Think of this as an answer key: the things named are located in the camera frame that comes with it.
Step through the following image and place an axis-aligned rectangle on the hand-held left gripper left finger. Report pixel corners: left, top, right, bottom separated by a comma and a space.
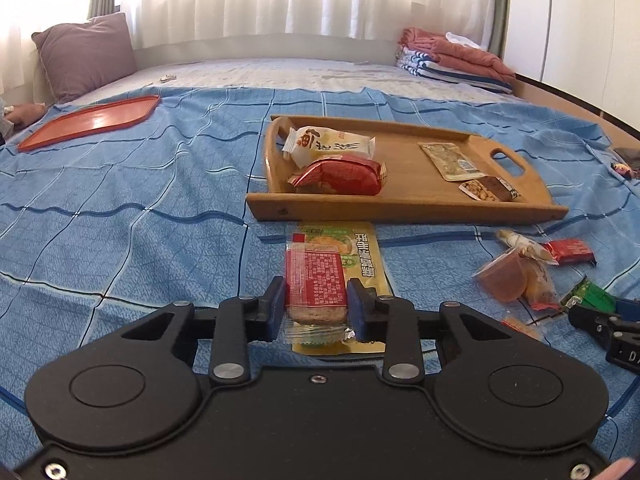
120, 276, 287, 386

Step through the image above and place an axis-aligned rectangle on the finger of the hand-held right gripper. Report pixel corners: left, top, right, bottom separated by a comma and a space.
612, 297, 640, 320
567, 304, 627, 352

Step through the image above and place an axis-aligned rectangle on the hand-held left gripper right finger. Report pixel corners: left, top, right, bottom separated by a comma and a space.
346, 278, 507, 385

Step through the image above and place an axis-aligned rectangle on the dark green snack packet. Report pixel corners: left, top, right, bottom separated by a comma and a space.
559, 275, 619, 314

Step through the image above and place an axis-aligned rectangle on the clear red label bar packet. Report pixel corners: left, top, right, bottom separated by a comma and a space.
282, 239, 354, 347

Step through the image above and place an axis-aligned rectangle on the yellow green snack packet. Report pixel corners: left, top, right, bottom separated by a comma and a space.
289, 222, 396, 356

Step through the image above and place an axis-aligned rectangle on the white red-edged snack packet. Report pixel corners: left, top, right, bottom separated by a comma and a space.
517, 257, 564, 314

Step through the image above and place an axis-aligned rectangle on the long red snack packet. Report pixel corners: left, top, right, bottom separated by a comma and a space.
542, 238, 597, 266

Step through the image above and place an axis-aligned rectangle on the orange jelly cup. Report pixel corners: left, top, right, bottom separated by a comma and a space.
472, 247, 534, 304

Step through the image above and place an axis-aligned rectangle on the long cream snack packet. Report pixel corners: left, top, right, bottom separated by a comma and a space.
495, 228, 560, 266

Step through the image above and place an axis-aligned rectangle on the red crinkled snack packet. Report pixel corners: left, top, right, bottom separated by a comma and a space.
286, 154, 389, 197

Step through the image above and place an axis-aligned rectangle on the wooden serving tray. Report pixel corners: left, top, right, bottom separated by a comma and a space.
244, 114, 571, 226

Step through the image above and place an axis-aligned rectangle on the white yellow pastry packet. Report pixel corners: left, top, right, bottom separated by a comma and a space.
281, 126, 376, 170

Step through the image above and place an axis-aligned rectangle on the brown peanut snack packet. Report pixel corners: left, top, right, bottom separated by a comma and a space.
458, 175, 524, 204

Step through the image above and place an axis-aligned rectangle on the beige seed snack packet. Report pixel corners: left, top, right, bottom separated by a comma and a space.
417, 141, 484, 183

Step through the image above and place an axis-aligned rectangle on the blue checked bedsheet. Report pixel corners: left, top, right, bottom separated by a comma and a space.
0, 85, 640, 463

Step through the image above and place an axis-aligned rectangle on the pale patterned mattress pad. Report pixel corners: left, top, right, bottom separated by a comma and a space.
54, 57, 517, 106

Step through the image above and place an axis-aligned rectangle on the blue white striped folded blanket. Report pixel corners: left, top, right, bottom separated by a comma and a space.
394, 45, 514, 95

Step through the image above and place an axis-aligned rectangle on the white window ledge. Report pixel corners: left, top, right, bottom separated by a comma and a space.
132, 34, 407, 69

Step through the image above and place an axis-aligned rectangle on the red plastic tray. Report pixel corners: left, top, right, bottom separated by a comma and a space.
16, 93, 162, 154

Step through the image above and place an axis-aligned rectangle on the stack of folded blankets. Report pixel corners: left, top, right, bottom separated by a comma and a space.
399, 27, 517, 81

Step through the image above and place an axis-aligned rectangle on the white folded cloth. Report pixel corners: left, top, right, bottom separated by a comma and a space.
444, 32, 489, 50

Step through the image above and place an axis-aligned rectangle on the white wardrobe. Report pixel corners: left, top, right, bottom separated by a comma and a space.
504, 0, 640, 127

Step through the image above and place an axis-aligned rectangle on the pink soft object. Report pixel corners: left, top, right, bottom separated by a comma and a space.
4, 103, 47, 129

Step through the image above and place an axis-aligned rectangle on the purple pillow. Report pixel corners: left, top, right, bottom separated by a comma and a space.
31, 12, 139, 104

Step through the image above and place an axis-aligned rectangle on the wooden bed frame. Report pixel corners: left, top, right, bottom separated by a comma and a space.
514, 73, 640, 147

